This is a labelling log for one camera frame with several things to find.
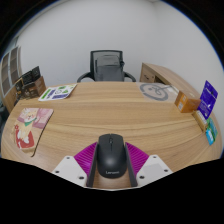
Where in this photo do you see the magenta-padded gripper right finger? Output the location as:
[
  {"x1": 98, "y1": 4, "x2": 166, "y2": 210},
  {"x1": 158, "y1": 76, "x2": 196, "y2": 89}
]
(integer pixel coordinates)
[{"x1": 124, "y1": 141, "x2": 174, "y2": 188}]

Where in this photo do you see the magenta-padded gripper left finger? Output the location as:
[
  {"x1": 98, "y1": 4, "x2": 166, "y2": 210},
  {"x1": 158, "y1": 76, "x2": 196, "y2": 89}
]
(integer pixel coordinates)
[{"x1": 51, "y1": 141, "x2": 99, "y2": 188}]

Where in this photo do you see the black computer mouse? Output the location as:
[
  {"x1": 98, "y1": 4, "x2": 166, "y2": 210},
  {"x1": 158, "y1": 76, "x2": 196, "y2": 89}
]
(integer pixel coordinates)
[{"x1": 96, "y1": 133, "x2": 128, "y2": 179}]

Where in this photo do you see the cartoon print mouse pad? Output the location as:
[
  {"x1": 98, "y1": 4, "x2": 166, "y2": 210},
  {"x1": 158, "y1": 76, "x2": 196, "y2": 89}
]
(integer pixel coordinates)
[{"x1": 11, "y1": 107, "x2": 54, "y2": 158}]

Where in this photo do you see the round grey logo sheet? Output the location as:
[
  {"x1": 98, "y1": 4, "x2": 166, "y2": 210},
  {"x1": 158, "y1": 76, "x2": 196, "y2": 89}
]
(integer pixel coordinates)
[{"x1": 138, "y1": 82, "x2": 179, "y2": 103}]

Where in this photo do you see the white sticker sheet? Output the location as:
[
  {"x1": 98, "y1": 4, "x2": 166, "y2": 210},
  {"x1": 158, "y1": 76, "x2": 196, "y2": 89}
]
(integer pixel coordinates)
[{"x1": 37, "y1": 83, "x2": 78, "y2": 102}]

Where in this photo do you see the orange cardboard box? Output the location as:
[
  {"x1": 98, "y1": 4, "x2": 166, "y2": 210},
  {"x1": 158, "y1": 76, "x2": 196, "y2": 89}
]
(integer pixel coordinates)
[{"x1": 174, "y1": 89, "x2": 202, "y2": 114}]

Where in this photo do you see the green teal small box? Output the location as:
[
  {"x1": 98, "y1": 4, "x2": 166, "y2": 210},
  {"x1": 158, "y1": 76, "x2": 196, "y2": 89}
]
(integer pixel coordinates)
[{"x1": 204, "y1": 117, "x2": 219, "y2": 146}]

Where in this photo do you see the wide brown cardboard box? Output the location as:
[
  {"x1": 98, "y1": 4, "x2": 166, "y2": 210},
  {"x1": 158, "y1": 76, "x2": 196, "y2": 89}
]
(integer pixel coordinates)
[{"x1": 21, "y1": 76, "x2": 47, "y2": 100}]

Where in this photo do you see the wooden side desk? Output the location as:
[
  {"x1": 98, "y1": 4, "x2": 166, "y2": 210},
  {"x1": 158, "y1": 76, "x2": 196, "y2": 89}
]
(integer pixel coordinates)
[{"x1": 139, "y1": 62, "x2": 201, "y2": 98}]

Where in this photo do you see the purple card package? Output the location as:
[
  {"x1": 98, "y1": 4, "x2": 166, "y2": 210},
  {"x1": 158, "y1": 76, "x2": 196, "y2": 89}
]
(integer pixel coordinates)
[{"x1": 197, "y1": 80, "x2": 219, "y2": 120}]

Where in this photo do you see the tall brown cardboard box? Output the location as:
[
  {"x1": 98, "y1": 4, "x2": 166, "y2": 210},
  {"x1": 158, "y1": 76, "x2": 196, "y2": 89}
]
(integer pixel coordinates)
[{"x1": 13, "y1": 79, "x2": 24, "y2": 103}]

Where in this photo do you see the grey backpack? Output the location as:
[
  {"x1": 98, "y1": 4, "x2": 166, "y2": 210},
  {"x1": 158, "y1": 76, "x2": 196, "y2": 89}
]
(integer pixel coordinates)
[{"x1": 94, "y1": 54, "x2": 125, "y2": 82}]

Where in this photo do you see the black printed box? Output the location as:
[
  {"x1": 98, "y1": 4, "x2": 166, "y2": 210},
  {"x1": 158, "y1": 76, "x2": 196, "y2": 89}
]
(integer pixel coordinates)
[{"x1": 20, "y1": 65, "x2": 41, "y2": 85}]

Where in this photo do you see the black mesh office chair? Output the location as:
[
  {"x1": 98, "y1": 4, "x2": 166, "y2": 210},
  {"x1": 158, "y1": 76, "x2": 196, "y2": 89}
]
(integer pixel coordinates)
[{"x1": 76, "y1": 49, "x2": 137, "y2": 83}]

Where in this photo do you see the wooden shelf cabinet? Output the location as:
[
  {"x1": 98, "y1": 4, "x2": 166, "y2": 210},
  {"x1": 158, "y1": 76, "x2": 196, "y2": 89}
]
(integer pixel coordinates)
[{"x1": 0, "y1": 45, "x2": 23, "y2": 98}]

